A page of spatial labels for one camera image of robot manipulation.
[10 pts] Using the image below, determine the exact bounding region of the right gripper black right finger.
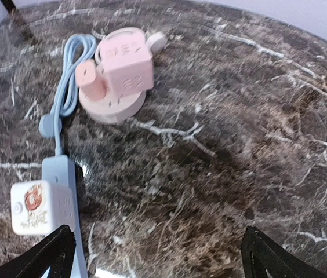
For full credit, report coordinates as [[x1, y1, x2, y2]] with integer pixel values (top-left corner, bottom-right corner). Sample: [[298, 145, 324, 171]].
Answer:
[[241, 226, 327, 278]]

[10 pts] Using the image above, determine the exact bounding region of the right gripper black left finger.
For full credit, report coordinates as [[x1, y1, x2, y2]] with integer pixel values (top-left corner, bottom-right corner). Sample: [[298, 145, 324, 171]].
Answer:
[[0, 225, 76, 278]]

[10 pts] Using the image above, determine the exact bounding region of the white cube socket adapter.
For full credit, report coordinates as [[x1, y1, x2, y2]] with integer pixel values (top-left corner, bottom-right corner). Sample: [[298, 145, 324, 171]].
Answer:
[[10, 180, 76, 236]]

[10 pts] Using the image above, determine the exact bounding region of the pink round power socket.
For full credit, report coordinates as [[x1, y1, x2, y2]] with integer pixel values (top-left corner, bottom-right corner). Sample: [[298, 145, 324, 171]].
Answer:
[[78, 27, 147, 125]]

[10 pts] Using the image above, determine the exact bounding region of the small pink plug adapter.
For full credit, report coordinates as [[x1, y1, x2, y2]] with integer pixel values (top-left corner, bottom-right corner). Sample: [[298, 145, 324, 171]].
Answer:
[[75, 59, 107, 101]]

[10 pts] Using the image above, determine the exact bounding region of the pink cube socket adapter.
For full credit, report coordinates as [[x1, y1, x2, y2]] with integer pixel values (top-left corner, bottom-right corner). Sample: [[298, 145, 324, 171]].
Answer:
[[95, 27, 154, 96]]

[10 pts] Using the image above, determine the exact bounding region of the blue power strip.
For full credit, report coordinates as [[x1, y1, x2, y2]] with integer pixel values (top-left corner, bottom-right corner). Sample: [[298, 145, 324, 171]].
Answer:
[[41, 155, 88, 277]]

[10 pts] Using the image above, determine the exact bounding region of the blue coiled power cable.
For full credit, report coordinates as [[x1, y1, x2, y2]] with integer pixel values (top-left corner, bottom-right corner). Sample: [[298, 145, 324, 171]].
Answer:
[[38, 33, 98, 159]]

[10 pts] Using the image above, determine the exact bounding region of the left black frame post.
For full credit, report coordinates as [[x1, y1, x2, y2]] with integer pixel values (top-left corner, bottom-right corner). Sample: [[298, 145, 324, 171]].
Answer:
[[0, 0, 17, 13]]

